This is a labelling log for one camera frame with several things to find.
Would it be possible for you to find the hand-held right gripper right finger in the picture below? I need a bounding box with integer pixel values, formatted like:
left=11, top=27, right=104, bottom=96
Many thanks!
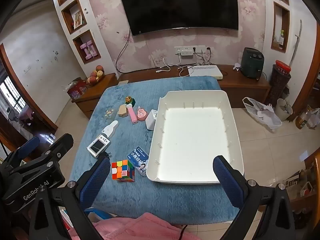
left=212, top=155, right=297, bottom=240

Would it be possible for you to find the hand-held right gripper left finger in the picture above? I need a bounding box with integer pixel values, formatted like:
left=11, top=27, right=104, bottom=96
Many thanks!
left=29, top=156, right=112, bottom=240

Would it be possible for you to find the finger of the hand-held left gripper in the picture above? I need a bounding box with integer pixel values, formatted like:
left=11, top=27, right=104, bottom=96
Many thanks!
left=10, top=133, right=75, bottom=178
left=0, top=136, right=40, bottom=173

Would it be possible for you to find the multicoloured puzzle cube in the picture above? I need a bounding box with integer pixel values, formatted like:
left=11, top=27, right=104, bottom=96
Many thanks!
left=111, top=159, right=136, bottom=182

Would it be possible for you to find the white digital camera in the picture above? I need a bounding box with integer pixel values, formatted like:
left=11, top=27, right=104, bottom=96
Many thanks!
left=87, top=134, right=110, bottom=156

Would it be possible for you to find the white plastic handheld device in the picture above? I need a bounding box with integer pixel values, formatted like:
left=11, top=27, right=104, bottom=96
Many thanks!
left=101, top=120, right=119, bottom=138

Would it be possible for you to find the white plastic storage tray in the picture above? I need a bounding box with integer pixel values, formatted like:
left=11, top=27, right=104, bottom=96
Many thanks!
left=146, top=90, right=244, bottom=185

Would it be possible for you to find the beige box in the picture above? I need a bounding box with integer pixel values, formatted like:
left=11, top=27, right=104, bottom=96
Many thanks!
left=118, top=104, right=129, bottom=118

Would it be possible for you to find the pink round compact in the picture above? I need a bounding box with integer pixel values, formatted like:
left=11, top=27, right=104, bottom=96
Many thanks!
left=136, top=107, right=148, bottom=121

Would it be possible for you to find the small white box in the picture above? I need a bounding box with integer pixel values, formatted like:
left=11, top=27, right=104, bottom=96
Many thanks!
left=146, top=109, right=158, bottom=131

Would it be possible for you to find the blue plush blanket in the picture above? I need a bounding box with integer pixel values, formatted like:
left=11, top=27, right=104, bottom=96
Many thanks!
left=69, top=76, right=240, bottom=224

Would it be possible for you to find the blue plastic stand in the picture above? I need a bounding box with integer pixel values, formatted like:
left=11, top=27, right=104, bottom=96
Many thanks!
left=84, top=207, right=113, bottom=222

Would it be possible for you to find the stack of books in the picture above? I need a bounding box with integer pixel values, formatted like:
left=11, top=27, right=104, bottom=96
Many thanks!
left=60, top=207, right=73, bottom=230

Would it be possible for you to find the wooden side cabinet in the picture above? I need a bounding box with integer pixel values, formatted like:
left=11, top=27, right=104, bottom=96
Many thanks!
left=72, top=73, right=118, bottom=119

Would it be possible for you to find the red gift box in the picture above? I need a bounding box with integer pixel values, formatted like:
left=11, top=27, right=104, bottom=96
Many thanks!
left=67, top=78, right=88, bottom=100

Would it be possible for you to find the window with grille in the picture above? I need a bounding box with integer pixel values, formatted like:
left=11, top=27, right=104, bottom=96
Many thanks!
left=0, top=75, right=25, bottom=108

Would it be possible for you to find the pink fleece robe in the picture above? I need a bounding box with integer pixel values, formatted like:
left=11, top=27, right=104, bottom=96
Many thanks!
left=67, top=212, right=200, bottom=240

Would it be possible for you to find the white plastic bag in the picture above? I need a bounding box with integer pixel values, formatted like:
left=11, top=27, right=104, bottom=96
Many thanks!
left=242, top=97, right=282, bottom=130

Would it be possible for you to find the bowl of fruit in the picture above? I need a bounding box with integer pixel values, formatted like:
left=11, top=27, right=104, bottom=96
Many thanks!
left=86, top=65, right=105, bottom=85

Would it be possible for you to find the white trash bin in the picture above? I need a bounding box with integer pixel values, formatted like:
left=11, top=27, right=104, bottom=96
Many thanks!
left=274, top=98, right=293, bottom=122

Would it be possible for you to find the wooden television cabinet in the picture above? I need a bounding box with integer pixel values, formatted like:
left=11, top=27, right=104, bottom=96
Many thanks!
left=117, top=64, right=272, bottom=109

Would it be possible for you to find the cooking oil bottle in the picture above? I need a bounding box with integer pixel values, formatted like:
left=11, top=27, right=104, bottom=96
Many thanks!
left=295, top=105, right=313, bottom=130

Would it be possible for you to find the clear plastic bag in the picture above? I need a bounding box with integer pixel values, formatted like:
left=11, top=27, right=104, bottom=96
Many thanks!
left=307, top=110, right=320, bottom=128

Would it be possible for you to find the dark wicker basket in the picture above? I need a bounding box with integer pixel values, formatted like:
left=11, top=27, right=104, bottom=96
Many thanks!
left=266, top=64, right=292, bottom=107

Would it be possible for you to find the white set-top box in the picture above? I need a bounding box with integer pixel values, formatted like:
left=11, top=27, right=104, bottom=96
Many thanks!
left=189, top=65, right=223, bottom=80

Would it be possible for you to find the framed photo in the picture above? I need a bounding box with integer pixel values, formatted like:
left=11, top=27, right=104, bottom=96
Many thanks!
left=73, top=10, right=83, bottom=29

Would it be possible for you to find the red lidded container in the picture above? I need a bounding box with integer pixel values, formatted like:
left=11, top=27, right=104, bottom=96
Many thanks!
left=275, top=60, right=292, bottom=73

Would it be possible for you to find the thin black cable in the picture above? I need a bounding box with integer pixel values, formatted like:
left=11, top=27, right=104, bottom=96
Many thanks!
left=176, top=225, right=188, bottom=240

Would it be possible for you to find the black television cable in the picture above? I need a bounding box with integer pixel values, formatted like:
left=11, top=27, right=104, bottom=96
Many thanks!
left=115, top=27, right=132, bottom=73

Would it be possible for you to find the white charging cable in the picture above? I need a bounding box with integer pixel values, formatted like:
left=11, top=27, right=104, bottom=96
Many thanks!
left=155, top=58, right=173, bottom=73
left=178, top=55, right=198, bottom=77

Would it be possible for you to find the sword on wall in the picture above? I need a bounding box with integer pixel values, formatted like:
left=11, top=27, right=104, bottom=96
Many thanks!
left=289, top=19, right=303, bottom=67

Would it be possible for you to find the black wall television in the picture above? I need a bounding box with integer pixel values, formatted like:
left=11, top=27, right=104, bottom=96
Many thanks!
left=117, top=0, right=239, bottom=37

